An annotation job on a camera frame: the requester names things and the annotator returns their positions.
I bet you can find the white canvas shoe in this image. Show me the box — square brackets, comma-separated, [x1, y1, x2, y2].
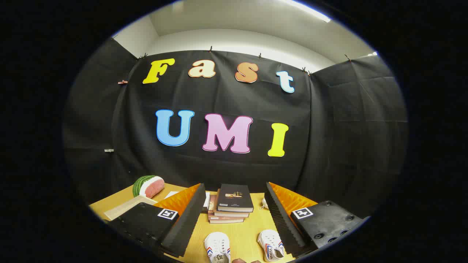
[257, 229, 285, 262]
[204, 231, 231, 263]

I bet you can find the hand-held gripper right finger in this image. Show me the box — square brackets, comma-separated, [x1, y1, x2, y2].
[263, 182, 371, 257]

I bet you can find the watermelon slice plush toy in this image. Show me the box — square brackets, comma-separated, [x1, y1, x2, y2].
[132, 175, 165, 199]

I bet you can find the black backdrop cloth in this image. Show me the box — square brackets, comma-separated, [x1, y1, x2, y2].
[62, 37, 408, 220]

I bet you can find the brown book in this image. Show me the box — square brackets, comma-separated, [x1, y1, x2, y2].
[208, 212, 245, 224]
[209, 195, 250, 218]

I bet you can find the white portrait cover book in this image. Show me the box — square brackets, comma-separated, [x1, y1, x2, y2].
[165, 191, 211, 209]

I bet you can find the black hardcover book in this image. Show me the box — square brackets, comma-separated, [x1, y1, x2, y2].
[216, 184, 254, 213]

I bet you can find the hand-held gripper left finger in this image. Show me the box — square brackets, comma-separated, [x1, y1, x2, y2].
[107, 183, 207, 258]

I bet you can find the beige fabric storage box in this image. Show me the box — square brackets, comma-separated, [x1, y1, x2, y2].
[103, 195, 158, 221]

